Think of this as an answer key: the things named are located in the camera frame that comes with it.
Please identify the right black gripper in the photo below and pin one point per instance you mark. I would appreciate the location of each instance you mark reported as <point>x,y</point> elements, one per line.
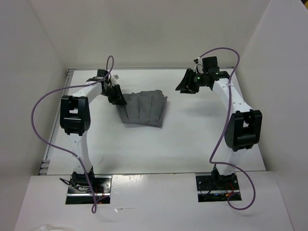
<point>186,84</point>

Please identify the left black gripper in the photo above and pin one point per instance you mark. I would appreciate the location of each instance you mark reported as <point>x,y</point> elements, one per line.
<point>118,99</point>

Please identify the grey pleated skirt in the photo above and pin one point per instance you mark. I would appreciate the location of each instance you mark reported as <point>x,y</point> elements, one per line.
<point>143,108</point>

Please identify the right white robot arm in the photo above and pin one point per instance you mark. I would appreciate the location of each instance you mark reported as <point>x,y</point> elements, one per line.
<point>243,124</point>

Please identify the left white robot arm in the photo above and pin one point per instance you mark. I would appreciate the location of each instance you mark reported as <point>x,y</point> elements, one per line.
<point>75,120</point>

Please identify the white crumpled plastic bag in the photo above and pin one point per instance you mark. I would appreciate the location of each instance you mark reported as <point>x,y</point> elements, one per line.
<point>47,227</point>

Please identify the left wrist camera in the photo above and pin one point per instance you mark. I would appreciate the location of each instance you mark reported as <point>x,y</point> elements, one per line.
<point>103,74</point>

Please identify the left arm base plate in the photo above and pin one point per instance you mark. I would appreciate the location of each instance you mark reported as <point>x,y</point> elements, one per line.
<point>80,194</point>

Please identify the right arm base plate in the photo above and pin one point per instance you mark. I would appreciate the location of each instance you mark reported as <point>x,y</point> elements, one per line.
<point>207,191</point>

